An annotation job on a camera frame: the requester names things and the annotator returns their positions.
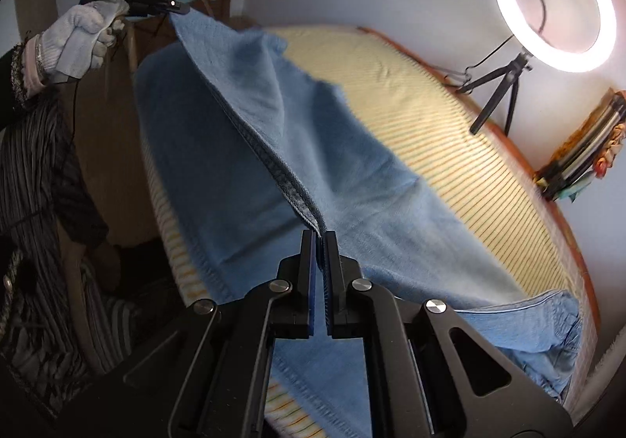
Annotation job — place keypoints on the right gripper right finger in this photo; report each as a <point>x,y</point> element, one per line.
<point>429,374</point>

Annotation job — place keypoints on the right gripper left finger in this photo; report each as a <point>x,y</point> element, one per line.
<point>209,377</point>

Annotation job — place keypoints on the blue denim pants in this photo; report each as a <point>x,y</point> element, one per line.
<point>320,383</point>

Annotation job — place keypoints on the left gloved hand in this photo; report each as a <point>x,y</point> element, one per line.
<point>79,39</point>

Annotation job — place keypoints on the yellow striped bed sheet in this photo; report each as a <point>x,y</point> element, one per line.
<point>464,149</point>

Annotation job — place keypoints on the black tripod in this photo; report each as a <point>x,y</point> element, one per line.
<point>510,82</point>

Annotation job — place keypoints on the colourful bundle on wall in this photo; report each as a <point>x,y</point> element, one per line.
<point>588,154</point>

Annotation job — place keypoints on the white ring light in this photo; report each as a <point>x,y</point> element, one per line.
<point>575,36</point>

